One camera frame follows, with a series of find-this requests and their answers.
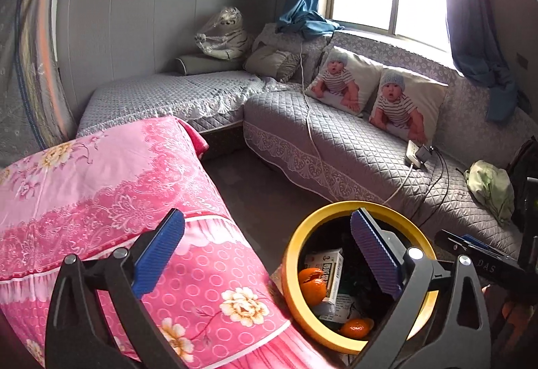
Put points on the black bag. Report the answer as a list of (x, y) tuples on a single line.
[(525, 167)]

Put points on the yellow trash bin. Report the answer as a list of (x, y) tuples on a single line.
[(294, 251)]

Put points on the orange tangerine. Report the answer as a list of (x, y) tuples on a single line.
[(356, 328), (313, 287)]

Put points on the green and white cloth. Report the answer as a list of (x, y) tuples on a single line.
[(489, 188)]

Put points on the pink floral tablecloth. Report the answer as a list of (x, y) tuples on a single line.
[(105, 184)]

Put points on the black charger plug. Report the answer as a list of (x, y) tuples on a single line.
[(426, 152)]

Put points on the grey quilted corner sofa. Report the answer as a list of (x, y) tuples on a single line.
[(336, 133)]

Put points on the leaning cloth-covered mattress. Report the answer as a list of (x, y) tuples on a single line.
[(29, 58)]

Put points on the white printed carton box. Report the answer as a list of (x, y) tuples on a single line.
[(325, 272)]

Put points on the white tiger plush toy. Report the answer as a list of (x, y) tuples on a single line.
[(225, 35)]

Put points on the baby print pillow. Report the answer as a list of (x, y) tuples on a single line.
[(403, 104), (340, 79)]

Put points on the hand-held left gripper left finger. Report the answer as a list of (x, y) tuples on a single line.
[(157, 255)]

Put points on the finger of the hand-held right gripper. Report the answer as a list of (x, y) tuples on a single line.
[(477, 241), (447, 239)]

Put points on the grey bolster pillow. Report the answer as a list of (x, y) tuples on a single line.
[(201, 64)]

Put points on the grey ruffled cushion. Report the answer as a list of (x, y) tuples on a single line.
[(269, 62)]

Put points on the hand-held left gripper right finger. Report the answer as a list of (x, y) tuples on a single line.
[(374, 255)]

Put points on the white power strip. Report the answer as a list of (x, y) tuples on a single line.
[(412, 157)]

